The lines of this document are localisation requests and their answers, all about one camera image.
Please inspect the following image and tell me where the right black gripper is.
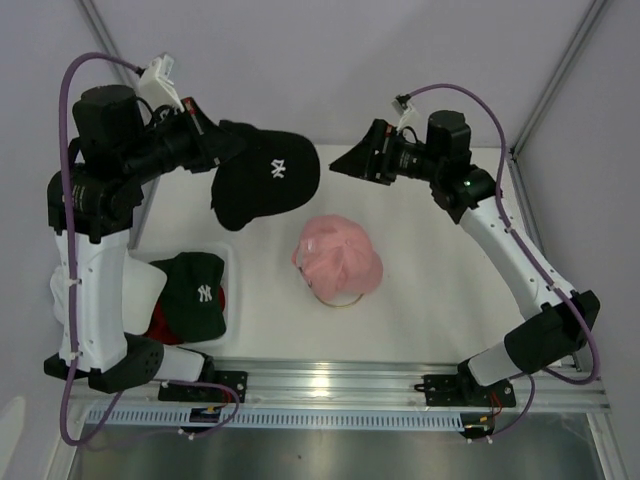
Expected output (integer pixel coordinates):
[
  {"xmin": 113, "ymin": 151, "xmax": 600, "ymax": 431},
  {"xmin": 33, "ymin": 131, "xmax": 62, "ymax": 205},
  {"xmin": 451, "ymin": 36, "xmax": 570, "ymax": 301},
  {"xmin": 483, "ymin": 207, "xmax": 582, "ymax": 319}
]
[{"xmin": 330, "ymin": 119, "xmax": 443, "ymax": 186}]

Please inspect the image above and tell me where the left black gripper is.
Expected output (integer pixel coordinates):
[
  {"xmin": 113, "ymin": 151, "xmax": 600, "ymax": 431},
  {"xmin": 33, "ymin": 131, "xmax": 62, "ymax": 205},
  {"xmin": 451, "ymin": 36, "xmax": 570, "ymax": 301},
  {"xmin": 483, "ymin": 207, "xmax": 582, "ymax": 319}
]
[{"xmin": 121, "ymin": 96, "xmax": 247, "ymax": 185}]

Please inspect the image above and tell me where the black baseball cap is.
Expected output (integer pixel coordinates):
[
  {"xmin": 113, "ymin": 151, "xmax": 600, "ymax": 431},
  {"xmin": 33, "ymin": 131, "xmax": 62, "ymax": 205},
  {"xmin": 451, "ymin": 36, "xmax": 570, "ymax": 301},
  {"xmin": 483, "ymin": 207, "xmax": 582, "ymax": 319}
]
[{"xmin": 211, "ymin": 120, "xmax": 321, "ymax": 232}]

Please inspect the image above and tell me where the pink baseball cap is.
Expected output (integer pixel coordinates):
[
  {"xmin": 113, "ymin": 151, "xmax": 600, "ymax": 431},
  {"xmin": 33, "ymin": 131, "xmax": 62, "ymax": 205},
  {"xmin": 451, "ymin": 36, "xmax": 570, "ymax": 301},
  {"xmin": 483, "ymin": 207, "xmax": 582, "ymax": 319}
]
[{"xmin": 292, "ymin": 215, "xmax": 383, "ymax": 302}]

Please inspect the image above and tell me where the white baseball cap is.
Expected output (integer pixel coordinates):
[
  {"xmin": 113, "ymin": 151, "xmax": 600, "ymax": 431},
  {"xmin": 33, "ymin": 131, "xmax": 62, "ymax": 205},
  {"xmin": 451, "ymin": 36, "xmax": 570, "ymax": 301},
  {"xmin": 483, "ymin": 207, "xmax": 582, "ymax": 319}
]
[{"xmin": 50, "ymin": 256, "xmax": 167, "ymax": 335}]

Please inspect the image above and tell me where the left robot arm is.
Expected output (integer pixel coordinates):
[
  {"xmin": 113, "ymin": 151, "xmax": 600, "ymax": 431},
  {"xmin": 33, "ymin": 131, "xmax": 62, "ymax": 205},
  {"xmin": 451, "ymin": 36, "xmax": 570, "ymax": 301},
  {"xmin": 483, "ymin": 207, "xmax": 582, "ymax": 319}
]
[{"xmin": 44, "ymin": 85, "xmax": 246, "ymax": 401}]

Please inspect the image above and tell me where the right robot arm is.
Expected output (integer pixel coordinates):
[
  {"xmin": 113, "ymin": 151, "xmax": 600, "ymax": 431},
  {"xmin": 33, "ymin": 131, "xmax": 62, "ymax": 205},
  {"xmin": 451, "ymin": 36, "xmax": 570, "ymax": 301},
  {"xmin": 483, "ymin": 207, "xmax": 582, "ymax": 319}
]
[{"xmin": 329, "ymin": 110, "xmax": 600, "ymax": 404}]

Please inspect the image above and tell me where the white plastic basket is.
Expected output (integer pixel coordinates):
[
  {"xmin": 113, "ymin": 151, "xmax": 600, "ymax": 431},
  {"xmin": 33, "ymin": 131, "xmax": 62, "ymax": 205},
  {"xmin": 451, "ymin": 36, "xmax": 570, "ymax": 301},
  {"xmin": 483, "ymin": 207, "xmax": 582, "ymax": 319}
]
[{"xmin": 128, "ymin": 242, "xmax": 240, "ymax": 348}]

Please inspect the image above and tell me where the dark green baseball cap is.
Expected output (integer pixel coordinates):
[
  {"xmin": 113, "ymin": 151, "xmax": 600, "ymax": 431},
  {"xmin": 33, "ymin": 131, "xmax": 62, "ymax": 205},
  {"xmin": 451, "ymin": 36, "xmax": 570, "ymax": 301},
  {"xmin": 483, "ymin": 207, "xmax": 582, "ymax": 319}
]
[{"xmin": 146, "ymin": 252, "xmax": 226, "ymax": 345}]

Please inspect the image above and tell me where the red baseball cap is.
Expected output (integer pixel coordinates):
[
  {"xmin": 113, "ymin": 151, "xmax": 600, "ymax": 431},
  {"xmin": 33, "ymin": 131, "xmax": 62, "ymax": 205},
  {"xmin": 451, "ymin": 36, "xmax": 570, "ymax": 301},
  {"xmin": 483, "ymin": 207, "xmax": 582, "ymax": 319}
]
[{"xmin": 145, "ymin": 285, "xmax": 227, "ymax": 345}]

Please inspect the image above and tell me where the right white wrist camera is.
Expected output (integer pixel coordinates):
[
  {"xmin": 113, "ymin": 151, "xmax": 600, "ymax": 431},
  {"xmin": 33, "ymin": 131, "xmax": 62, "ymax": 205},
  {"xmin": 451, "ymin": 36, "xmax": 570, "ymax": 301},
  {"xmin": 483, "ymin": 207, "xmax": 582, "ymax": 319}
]
[{"xmin": 392, "ymin": 94, "xmax": 421, "ymax": 131}]

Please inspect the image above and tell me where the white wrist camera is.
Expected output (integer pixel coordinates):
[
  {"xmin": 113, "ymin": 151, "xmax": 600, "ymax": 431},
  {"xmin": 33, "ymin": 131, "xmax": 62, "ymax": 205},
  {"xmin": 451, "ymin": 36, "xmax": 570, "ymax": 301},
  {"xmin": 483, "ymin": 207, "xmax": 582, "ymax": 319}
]
[
  {"xmin": 392, "ymin": 94, "xmax": 421, "ymax": 131},
  {"xmin": 138, "ymin": 53, "xmax": 184, "ymax": 111}
]

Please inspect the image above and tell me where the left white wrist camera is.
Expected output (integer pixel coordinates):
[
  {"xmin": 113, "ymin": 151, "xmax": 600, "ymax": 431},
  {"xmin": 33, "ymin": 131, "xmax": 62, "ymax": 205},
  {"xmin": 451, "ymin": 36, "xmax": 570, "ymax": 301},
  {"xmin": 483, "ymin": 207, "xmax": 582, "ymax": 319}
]
[{"xmin": 138, "ymin": 53, "xmax": 184, "ymax": 111}]

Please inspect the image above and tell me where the left aluminium frame post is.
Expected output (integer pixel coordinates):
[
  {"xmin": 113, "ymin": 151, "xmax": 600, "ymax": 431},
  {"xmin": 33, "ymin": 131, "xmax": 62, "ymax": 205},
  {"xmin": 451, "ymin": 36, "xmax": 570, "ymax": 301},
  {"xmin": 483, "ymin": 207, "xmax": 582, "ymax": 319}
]
[{"xmin": 73, "ymin": 0, "xmax": 138, "ymax": 91}]

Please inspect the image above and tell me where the aluminium frame post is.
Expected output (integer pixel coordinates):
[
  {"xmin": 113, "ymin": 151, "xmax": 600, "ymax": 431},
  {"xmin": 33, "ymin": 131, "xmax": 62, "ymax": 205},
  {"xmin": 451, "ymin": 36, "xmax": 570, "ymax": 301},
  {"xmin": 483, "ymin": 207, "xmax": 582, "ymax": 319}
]
[
  {"xmin": 73, "ymin": 0, "xmax": 138, "ymax": 91},
  {"xmin": 510, "ymin": 0, "xmax": 612, "ymax": 161}
]

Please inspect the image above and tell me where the aluminium mounting rail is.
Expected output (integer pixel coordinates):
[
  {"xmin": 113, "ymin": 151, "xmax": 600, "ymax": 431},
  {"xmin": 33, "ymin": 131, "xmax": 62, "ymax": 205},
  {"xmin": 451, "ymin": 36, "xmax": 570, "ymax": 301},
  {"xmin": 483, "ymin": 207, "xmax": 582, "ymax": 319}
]
[{"xmin": 69, "ymin": 357, "xmax": 612, "ymax": 414}]

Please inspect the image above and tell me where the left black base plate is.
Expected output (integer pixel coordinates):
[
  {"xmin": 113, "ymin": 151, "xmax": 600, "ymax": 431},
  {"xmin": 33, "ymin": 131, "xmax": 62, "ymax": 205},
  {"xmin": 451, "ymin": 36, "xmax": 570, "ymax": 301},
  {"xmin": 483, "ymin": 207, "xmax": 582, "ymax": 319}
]
[{"xmin": 157, "ymin": 370, "xmax": 248, "ymax": 403}]

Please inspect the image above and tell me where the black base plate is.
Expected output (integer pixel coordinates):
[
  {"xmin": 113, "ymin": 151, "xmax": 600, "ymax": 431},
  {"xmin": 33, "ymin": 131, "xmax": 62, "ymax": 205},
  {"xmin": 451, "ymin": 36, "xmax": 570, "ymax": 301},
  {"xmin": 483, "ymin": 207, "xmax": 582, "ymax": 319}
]
[
  {"xmin": 413, "ymin": 374, "xmax": 516, "ymax": 408},
  {"xmin": 157, "ymin": 370, "xmax": 248, "ymax": 403}
]

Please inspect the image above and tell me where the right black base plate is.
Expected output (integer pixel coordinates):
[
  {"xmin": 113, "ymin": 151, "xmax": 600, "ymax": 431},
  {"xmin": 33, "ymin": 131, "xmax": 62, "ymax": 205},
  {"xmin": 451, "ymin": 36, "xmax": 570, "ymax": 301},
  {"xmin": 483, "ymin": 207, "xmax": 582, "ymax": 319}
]
[{"xmin": 413, "ymin": 374, "xmax": 516, "ymax": 408}]

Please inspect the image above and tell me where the right aluminium frame post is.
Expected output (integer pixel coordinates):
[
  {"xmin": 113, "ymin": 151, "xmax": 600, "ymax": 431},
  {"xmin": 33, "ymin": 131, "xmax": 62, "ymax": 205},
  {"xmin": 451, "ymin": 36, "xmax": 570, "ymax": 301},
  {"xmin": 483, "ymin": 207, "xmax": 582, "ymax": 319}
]
[{"xmin": 510, "ymin": 0, "xmax": 612, "ymax": 161}]

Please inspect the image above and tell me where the white slotted cable duct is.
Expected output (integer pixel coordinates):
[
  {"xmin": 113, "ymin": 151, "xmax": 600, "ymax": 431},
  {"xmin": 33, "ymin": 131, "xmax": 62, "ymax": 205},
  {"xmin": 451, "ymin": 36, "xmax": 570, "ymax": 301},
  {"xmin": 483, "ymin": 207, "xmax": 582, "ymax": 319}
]
[{"xmin": 107, "ymin": 407, "xmax": 464, "ymax": 432}]

